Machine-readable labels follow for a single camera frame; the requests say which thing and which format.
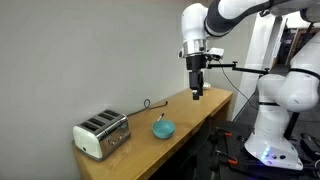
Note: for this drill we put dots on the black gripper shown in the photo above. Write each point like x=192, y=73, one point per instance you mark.
x=196, y=63

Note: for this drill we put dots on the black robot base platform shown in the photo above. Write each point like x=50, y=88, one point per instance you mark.
x=233, y=146

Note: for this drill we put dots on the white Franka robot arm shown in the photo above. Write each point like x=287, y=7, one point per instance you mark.
x=283, y=93

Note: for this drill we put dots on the blue bowl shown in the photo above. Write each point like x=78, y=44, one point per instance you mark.
x=163, y=129

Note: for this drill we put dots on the white round puck device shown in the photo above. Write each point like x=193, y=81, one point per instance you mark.
x=207, y=86

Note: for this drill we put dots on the black stand pole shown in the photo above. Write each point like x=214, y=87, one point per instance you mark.
x=291, y=125

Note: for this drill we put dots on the cream and chrome toaster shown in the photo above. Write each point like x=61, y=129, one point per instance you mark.
x=101, y=134

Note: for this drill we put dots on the black power brick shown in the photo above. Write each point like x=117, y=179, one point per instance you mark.
x=310, y=145

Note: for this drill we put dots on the black camera mount rod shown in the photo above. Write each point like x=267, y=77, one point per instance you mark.
x=240, y=69

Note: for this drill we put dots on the brown wooden door frame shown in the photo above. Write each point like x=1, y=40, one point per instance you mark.
x=297, y=36

